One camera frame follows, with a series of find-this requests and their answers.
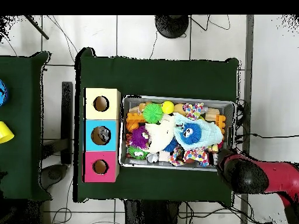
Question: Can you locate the yellow ball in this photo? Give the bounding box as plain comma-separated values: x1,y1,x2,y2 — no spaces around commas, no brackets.
161,100,175,115

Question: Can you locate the dark green table cloth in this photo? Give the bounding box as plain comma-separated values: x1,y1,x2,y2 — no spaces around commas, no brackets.
74,46,241,206

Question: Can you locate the green spiky rubber ball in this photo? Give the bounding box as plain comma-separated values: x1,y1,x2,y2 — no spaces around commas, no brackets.
142,102,165,124

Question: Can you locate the cream white cloth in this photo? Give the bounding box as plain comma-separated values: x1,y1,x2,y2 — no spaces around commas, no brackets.
145,114,178,154

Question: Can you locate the grey round stand foot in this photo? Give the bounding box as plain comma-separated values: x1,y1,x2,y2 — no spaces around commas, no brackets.
39,164,68,187

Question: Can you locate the shallow clear mesh bin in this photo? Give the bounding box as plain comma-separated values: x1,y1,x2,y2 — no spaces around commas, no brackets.
119,95,236,173

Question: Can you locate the small colourful dotted cloth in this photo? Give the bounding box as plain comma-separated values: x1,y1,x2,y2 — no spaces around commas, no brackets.
183,103,204,121

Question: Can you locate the blue round object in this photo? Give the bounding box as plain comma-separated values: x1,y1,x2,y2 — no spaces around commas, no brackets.
0,79,9,106

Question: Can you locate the green toy with white eyes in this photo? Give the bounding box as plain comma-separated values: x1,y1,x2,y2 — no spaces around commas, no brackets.
128,146,150,160

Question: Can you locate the black panel stand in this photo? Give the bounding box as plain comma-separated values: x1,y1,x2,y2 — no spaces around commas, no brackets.
61,81,74,164

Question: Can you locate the orange toy building block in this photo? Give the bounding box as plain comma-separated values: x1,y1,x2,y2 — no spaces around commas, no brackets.
127,113,147,132

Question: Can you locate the black pole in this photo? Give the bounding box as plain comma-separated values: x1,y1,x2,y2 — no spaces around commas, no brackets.
24,15,50,40

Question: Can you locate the purple spiky ball with eyes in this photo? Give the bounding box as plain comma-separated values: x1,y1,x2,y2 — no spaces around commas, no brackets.
129,127,151,150

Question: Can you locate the black round stand base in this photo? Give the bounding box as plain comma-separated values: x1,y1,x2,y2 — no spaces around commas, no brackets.
155,15,190,39

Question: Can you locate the mint green cloth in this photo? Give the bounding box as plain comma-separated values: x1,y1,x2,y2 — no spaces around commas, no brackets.
173,113,224,151

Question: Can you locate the green cloth side table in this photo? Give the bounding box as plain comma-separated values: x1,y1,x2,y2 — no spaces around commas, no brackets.
0,51,51,201

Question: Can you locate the tan orange ball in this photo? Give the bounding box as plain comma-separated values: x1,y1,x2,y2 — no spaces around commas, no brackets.
173,103,186,116

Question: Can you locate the small orange plastic toy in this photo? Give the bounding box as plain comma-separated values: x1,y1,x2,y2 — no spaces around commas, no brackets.
214,114,227,136

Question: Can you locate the large colourful dotted cloth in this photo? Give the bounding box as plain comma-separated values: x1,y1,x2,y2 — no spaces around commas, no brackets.
169,145,213,166

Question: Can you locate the black cable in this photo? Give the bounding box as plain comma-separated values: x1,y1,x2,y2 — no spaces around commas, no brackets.
235,132,299,141

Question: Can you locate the yellow cup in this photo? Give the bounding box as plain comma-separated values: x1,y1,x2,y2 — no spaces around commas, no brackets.
0,121,15,144

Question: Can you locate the wooden box with three holes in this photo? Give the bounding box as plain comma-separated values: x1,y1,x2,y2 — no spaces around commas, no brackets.
83,87,121,183

